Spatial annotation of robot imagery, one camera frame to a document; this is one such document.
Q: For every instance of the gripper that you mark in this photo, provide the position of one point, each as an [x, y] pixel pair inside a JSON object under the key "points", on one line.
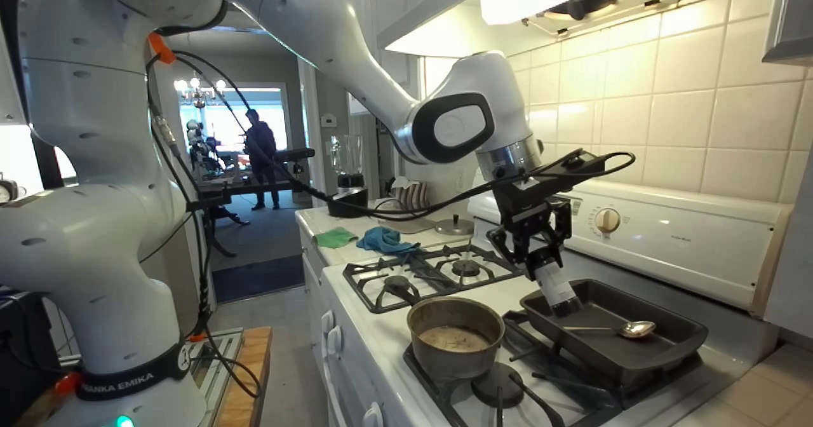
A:
{"points": [[524, 210]]}

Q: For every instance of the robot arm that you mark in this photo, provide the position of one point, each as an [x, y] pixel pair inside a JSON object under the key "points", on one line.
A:
{"points": [[95, 223]]}

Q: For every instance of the metal pot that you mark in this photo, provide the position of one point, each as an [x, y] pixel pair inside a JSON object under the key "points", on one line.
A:
{"points": [[454, 351]]}

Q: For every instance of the stove knob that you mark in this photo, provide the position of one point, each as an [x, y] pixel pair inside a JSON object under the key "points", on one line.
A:
{"points": [[335, 340], [607, 221], [326, 323], [373, 416]]}

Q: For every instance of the burner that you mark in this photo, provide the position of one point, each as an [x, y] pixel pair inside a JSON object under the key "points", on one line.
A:
{"points": [[398, 284], [466, 267], [497, 386]]}

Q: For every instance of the metal lid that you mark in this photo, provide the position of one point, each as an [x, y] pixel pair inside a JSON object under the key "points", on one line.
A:
{"points": [[454, 227]]}

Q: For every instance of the striped cloth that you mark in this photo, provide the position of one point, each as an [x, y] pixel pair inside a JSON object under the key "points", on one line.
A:
{"points": [[411, 196]]}

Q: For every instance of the metal spoon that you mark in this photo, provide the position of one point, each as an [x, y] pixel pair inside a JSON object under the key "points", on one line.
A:
{"points": [[637, 330]]}

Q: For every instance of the white gas stove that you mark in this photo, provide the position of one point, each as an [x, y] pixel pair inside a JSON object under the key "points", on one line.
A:
{"points": [[686, 243]]}

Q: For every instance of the blue cloth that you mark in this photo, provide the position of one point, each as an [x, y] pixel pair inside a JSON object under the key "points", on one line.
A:
{"points": [[384, 239]]}

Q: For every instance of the dark baking tray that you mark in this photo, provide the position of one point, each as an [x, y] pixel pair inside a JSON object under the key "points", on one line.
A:
{"points": [[641, 351]]}

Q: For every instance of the black burner grate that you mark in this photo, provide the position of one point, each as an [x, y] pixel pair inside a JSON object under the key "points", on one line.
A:
{"points": [[546, 392], [381, 274]]}

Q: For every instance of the blender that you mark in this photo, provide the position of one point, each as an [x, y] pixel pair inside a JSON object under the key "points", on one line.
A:
{"points": [[348, 185]]}

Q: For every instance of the green cloth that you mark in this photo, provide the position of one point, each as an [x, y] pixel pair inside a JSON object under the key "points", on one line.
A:
{"points": [[335, 237]]}

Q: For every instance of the range hood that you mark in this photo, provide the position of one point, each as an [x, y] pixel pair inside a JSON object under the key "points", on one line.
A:
{"points": [[444, 27]]}

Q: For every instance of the thermostat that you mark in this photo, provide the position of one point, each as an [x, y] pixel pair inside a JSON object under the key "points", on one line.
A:
{"points": [[328, 121]]}

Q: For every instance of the blue floor mat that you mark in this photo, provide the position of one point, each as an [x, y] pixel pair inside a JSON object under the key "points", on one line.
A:
{"points": [[257, 277]]}

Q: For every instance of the person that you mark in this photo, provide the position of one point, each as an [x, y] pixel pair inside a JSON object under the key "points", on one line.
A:
{"points": [[262, 154]]}

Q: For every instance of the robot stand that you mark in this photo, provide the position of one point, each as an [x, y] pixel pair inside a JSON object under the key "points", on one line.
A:
{"points": [[251, 376]]}

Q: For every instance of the chandelier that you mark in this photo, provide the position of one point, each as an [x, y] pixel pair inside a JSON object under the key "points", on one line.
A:
{"points": [[200, 90]]}

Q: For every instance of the black box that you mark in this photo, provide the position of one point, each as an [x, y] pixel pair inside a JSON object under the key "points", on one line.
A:
{"points": [[25, 351]]}

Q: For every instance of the round clock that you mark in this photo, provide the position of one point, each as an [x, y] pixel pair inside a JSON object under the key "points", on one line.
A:
{"points": [[7, 190]]}

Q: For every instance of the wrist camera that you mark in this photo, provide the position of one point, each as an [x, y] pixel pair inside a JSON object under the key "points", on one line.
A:
{"points": [[559, 168]]}

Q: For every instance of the wall cabinet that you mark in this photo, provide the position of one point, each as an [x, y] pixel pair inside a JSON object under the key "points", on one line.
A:
{"points": [[791, 20]]}

